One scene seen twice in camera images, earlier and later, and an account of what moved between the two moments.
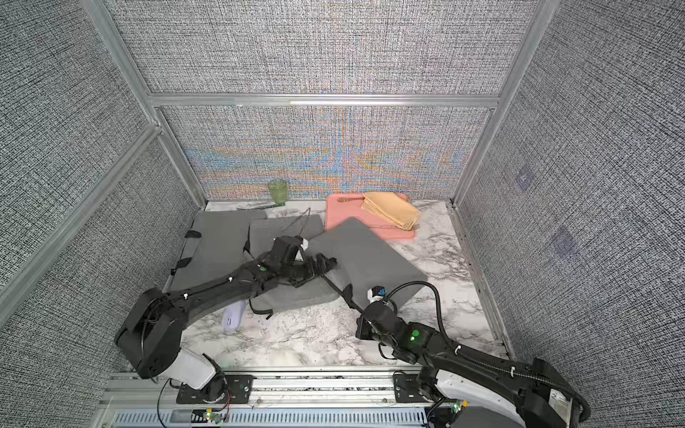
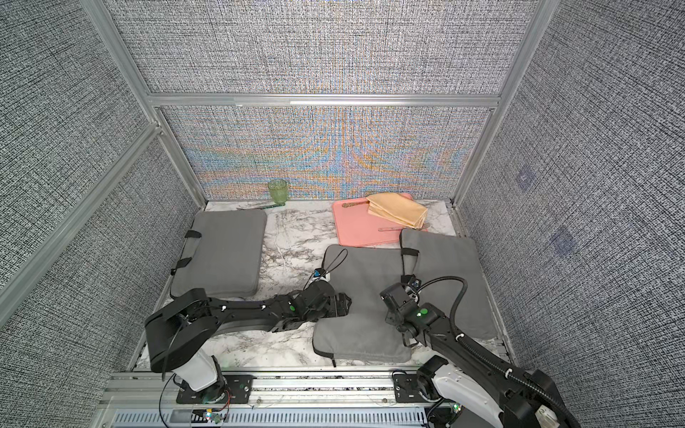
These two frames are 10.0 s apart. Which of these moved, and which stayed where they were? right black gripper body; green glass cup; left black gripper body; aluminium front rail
Moved: left black gripper body; right black gripper body
Stayed: aluminium front rail; green glass cup
